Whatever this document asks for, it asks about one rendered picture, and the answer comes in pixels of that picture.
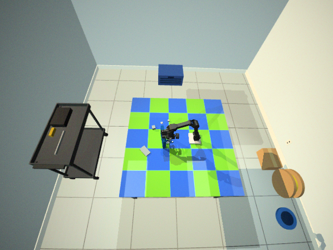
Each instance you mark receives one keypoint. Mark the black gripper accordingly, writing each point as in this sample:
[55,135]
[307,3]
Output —
[171,136]

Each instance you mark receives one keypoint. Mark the white flat rectangular block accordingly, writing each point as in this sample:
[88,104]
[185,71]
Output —
[145,151]

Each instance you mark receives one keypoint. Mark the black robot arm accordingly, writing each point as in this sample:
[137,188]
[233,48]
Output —
[173,127]

